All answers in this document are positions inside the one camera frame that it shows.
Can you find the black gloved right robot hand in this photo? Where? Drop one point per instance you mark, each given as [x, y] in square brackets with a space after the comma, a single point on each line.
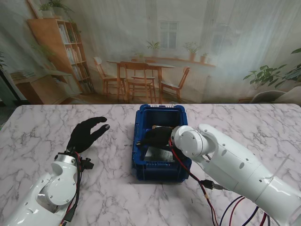
[157, 137]

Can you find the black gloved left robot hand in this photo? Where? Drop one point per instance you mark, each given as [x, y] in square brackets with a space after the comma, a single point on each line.
[83, 136]

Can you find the cardboard package black-banded label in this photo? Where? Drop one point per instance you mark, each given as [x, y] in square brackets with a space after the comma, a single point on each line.
[162, 127]

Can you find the cardboard package blue-logo label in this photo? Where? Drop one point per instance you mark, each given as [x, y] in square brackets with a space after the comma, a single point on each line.
[160, 154]

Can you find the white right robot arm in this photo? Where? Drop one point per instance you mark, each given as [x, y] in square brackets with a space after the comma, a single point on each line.
[223, 160]

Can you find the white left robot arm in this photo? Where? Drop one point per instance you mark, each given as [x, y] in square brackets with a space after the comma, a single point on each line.
[47, 190]

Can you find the blue plastic turnover box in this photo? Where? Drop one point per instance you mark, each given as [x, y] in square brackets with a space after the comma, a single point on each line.
[162, 169]

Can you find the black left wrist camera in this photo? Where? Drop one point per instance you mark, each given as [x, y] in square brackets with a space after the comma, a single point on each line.
[87, 163]

